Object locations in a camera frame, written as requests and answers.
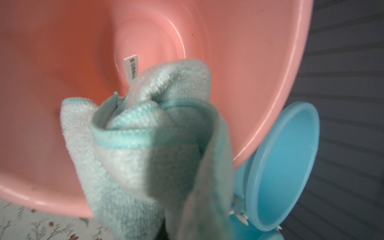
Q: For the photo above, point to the mint green microfiber cloth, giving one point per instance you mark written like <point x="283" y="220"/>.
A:
<point x="159" y="157"/>

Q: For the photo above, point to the teal plastic bucket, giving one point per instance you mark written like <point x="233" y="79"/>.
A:
<point x="270" y="182"/>

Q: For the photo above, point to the floral patterned table mat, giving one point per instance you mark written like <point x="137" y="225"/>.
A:
<point x="21" y="223"/>

